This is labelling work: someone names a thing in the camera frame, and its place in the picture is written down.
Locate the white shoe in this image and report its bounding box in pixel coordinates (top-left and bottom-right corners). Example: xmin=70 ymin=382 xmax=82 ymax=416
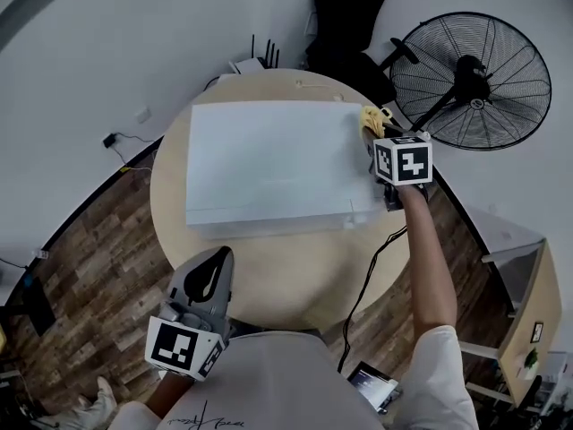
xmin=73 ymin=375 xmax=118 ymax=423

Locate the white microwave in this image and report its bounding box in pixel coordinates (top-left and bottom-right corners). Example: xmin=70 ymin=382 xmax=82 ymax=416
xmin=184 ymin=100 xmax=387 ymax=241

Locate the black standing fan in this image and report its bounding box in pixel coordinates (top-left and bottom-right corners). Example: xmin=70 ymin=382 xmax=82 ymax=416
xmin=387 ymin=11 xmax=553 ymax=152

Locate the black office chair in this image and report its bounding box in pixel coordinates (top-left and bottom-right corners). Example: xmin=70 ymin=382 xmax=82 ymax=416
xmin=304 ymin=0 xmax=398 ymax=108

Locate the yellow cloth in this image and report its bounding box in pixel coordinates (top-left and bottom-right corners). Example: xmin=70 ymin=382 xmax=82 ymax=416
xmin=358 ymin=105 xmax=396 ymax=141

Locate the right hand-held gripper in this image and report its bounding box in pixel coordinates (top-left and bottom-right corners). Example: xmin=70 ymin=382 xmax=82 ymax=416
xmin=363 ymin=120 xmax=434 ymax=213

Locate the white router with black antennas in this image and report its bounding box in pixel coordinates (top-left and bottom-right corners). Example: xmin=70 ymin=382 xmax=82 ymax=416
xmin=227 ymin=33 xmax=282 ymax=76

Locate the person's left forearm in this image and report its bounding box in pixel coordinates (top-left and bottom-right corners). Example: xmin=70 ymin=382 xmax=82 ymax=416
xmin=144 ymin=371 xmax=199 ymax=419

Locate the thin black wall cable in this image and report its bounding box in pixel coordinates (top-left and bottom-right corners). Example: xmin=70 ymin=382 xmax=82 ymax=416
xmin=110 ymin=133 xmax=157 ymax=169

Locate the light wooden cabinet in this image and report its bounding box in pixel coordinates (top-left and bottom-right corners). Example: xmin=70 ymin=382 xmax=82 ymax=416
xmin=480 ymin=236 xmax=563 ymax=410

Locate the person's right forearm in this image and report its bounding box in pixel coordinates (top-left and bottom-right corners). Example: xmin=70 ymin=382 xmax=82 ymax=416
xmin=395 ymin=185 xmax=458 ymax=345

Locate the person's white shirt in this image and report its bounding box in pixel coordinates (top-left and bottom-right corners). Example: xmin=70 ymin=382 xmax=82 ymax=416
xmin=109 ymin=323 xmax=481 ymax=430

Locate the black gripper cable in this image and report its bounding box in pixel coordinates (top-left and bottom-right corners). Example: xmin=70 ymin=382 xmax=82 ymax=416
xmin=337 ymin=224 xmax=409 ymax=374

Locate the tablet with lit screen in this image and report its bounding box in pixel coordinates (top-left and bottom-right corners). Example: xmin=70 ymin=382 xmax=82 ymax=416
xmin=346 ymin=360 xmax=400 ymax=415

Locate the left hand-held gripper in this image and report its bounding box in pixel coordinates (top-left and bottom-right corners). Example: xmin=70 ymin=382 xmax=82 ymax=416
xmin=144 ymin=245 xmax=237 ymax=383

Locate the black flat panel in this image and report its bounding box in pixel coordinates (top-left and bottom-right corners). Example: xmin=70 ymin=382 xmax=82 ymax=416
xmin=21 ymin=274 xmax=58 ymax=336

